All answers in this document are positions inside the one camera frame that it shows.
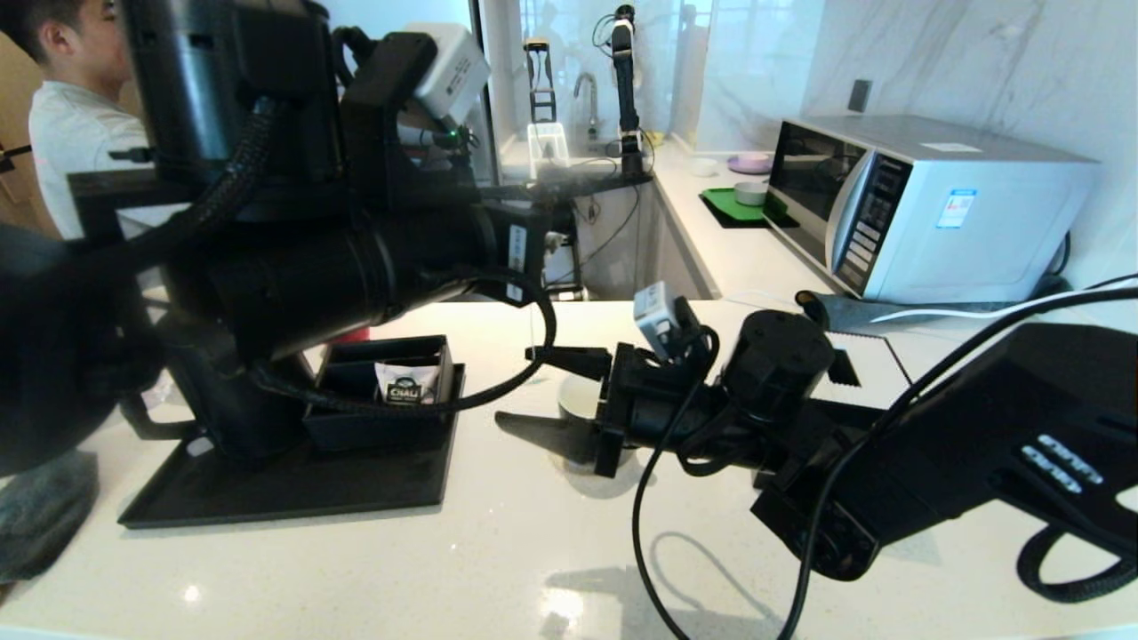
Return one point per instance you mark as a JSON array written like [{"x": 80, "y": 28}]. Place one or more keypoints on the red strawberry toy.
[{"x": 351, "y": 335}]

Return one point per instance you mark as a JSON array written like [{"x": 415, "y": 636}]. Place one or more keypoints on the round clear coaster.
[{"x": 556, "y": 458}]

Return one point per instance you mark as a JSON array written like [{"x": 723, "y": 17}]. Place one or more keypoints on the small white bowl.
[{"x": 702, "y": 167}]

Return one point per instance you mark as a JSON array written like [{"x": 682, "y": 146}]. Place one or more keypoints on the black mug white inside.
[{"x": 578, "y": 400}]

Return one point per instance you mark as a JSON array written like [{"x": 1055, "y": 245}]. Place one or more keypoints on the black compartment organizer box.
[{"x": 356, "y": 431}]

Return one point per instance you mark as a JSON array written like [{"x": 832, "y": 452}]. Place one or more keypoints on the grey refrigerator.
[{"x": 391, "y": 13}]

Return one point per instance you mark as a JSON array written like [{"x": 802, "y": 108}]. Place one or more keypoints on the black rectangular serving tray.
[{"x": 356, "y": 489}]

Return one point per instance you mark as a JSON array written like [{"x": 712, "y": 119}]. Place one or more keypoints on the green mat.
[{"x": 725, "y": 206}]

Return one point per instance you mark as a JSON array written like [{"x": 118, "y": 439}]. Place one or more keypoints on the black stand with crossbar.
[{"x": 605, "y": 182}]

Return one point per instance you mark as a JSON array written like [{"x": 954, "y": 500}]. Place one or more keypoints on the black electric kettle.
[{"x": 222, "y": 418}]

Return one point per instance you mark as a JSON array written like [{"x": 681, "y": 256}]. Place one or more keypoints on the white tea bag sachet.
[{"x": 406, "y": 387}]

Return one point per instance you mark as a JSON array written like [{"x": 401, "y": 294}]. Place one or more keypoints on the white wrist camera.
[
  {"x": 658, "y": 320},
  {"x": 453, "y": 71}
]

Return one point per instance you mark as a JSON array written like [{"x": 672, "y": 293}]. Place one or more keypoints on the person in grey shirt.
[{"x": 80, "y": 133}]

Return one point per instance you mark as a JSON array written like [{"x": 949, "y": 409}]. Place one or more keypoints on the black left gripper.
[{"x": 520, "y": 253}]

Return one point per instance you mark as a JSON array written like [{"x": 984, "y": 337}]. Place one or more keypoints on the beige round dish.
[{"x": 667, "y": 151}]

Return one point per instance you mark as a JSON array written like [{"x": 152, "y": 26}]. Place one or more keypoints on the silver microwave oven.
[{"x": 978, "y": 222}]

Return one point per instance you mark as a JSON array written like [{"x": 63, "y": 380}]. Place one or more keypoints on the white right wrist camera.
[{"x": 658, "y": 320}]

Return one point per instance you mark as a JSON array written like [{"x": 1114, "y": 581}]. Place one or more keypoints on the dark wall socket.
[{"x": 857, "y": 96}]

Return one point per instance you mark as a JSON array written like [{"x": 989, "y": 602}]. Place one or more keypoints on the chrome faucet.
[{"x": 591, "y": 107}]

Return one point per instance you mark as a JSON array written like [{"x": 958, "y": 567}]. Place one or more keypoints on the black tissue box white lid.
[{"x": 876, "y": 360}]

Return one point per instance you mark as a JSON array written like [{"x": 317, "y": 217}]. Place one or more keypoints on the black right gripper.
[{"x": 649, "y": 409}]

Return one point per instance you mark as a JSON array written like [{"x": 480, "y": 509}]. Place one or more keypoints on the tall black rack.
[{"x": 540, "y": 98}]

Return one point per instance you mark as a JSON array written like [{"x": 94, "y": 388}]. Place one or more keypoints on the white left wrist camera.
[{"x": 453, "y": 71}]

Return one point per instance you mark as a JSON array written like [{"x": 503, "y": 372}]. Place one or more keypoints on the small pale bowl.
[{"x": 749, "y": 194}]

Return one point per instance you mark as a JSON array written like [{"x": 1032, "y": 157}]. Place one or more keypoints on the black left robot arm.
[{"x": 267, "y": 267}]

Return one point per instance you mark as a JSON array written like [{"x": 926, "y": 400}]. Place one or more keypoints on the black jointed arm behind glass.
[{"x": 627, "y": 89}]

